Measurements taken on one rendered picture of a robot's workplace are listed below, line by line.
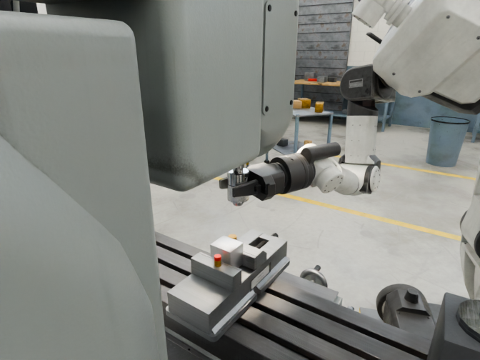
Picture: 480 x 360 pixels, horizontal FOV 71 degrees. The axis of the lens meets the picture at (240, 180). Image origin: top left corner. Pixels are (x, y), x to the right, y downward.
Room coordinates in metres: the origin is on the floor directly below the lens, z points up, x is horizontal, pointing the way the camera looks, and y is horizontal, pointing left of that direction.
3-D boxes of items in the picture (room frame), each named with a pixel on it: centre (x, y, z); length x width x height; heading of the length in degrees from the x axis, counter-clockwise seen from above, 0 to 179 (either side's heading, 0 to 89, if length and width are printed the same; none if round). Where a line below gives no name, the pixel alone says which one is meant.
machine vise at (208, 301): (0.71, 0.01, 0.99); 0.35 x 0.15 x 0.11; 145
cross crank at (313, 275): (1.09, -0.27, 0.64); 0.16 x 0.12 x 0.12; 146
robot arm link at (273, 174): (0.72, -0.07, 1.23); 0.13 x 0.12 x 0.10; 31
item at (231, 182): (0.67, 0.00, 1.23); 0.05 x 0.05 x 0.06
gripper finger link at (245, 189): (0.65, -0.01, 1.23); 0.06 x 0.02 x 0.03; 122
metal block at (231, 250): (0.69, 0.03, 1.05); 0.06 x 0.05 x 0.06; 55
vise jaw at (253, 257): (0.74, 0.00, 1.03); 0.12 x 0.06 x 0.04; 55
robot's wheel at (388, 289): (1.14, -0.68, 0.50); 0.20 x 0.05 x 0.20; 76
